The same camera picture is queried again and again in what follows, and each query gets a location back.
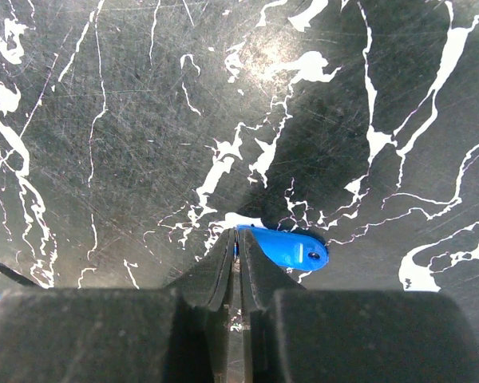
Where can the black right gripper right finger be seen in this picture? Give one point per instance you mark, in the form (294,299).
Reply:
(301,335)

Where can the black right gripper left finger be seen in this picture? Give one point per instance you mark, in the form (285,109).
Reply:
(177,333)

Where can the blue key tag with key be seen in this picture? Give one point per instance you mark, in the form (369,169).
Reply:
(287,249)

